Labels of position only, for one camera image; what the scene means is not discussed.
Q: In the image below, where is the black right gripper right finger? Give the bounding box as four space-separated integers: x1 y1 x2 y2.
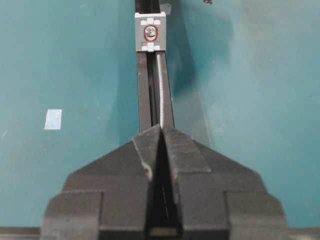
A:
162 126 288 240

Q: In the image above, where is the white plastic bracket with hole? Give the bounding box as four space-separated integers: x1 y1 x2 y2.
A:
134 11 167 53

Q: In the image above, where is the white tape patch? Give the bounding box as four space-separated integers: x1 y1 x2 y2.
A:
44 109 62 130

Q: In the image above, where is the black aluminium extrusion rail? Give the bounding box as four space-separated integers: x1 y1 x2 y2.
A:
134 0 175 132

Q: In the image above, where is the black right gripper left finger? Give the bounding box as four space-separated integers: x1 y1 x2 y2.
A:
41 125 161 240

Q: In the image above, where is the thin white wire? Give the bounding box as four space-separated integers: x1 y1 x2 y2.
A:
156 54 166 130

